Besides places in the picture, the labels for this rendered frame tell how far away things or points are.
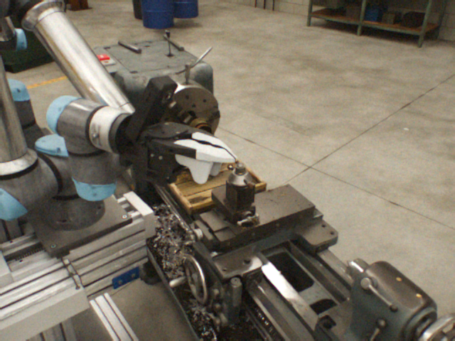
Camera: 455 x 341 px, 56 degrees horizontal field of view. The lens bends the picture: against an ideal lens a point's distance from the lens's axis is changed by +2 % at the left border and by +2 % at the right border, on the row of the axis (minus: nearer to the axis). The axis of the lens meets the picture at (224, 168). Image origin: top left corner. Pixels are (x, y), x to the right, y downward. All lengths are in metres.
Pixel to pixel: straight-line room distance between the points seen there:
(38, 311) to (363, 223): 2.42
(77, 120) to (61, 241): 0.48
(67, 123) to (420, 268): 2.48
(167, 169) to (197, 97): 1.25
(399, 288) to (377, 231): 2.04
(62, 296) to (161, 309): 1.37
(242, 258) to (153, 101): 0.87
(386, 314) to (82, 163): 0.73
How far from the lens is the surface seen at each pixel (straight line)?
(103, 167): 0.80
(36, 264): 1.22
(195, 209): 1.65
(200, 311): 1.74
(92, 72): 0.91
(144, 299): 2.54
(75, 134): 0.76
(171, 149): 0.62
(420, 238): 3.16
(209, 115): 1.87
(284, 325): 1.32
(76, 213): 1.17
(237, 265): 1.39
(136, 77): 1.95
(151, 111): 0.65
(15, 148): 1.01
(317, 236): 1.54
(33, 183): 1.04
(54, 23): 0.94
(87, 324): 2.23
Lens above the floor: 1.88
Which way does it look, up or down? 32 degrees down
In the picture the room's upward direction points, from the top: straight up
